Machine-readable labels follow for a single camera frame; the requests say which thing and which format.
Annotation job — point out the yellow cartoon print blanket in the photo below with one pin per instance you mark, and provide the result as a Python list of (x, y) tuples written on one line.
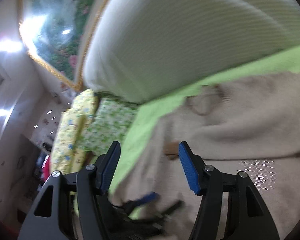
[(66, 157)]

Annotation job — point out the gold framed floral painting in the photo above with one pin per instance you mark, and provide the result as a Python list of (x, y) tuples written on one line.
[(58, 33)]

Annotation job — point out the light green bed sheet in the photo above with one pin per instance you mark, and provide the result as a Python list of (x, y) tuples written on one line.
[(190, 87)]

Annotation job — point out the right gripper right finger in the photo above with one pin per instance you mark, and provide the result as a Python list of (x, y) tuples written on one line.
[(247, 217)]

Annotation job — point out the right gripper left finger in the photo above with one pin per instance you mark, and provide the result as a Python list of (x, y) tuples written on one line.
[(50, 216)]

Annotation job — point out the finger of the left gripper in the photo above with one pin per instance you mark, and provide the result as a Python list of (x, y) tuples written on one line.
[(166, 214), (143, 200)]

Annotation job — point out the beige knit sweater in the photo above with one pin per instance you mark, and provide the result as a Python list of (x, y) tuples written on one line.
[(250, 124)]

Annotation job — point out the large striped white pillow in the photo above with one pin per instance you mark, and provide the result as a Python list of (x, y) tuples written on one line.
[(143, 49)]

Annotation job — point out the green white checkered pillow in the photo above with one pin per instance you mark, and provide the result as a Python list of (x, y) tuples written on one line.
[(110, 122)]

